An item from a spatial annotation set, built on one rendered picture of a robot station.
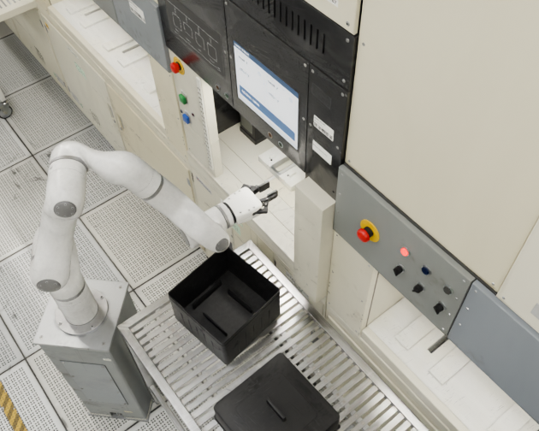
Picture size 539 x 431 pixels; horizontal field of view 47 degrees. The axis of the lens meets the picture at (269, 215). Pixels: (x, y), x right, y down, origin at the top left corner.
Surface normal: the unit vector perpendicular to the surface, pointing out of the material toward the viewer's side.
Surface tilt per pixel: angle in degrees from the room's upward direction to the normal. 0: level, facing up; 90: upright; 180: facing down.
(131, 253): 0
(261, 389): 0
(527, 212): 90
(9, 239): 0
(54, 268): 65
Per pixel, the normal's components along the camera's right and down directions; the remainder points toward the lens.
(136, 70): -0.02, -0.59
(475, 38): -0.79, 0.50
